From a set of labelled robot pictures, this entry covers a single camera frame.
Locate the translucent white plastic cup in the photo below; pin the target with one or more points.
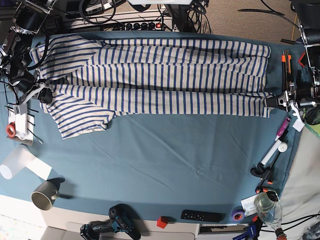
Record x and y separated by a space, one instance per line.
21 158

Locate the black cable tie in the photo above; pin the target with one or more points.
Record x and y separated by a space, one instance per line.
6 96

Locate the purple glue tube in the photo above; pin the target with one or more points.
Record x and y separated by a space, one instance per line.
283 127

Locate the black teal power drill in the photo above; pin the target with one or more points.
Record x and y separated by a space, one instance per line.
119 222

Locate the blue white striped T-shirt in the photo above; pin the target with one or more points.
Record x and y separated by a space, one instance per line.
94 81

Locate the red black spring clamp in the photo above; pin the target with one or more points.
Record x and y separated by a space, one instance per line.
303 60

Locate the blue table cloth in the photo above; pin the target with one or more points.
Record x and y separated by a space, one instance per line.
161 165

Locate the white power strip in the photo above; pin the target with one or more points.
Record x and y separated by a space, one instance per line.
137 23

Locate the red cube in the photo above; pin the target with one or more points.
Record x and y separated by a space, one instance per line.
162 222

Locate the black orange bar clamp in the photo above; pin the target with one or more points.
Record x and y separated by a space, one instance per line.
265 173

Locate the white marker pen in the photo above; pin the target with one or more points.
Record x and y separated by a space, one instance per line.
279 145

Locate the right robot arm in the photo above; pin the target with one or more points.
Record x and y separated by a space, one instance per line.
29 19

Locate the white plastic box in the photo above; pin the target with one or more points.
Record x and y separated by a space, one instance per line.
21 126

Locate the blue spring clamp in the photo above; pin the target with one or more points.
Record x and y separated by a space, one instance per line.
252 232

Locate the grey ceramic mug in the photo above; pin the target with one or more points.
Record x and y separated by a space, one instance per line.
45 195

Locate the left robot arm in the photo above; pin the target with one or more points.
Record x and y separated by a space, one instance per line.
308 16

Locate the red tape roll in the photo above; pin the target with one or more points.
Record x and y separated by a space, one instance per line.
11 130

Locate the purple tape roll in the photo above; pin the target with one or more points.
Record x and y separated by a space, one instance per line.
237 215

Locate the black remote control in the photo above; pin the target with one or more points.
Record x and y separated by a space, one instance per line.
202 216

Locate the orange black utility knife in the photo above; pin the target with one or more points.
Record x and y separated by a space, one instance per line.
287 75

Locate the clear plastic bottle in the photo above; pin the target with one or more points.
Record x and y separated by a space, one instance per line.
270 212

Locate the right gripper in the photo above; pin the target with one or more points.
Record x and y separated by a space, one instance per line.
32 88

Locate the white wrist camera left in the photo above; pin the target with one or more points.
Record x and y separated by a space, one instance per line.
298 125

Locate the white paper card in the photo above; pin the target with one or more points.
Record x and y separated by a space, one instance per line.
248 205

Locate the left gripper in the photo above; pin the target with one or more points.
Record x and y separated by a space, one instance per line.
302 98

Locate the green cardboard box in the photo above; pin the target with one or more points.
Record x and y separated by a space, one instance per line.
312 120

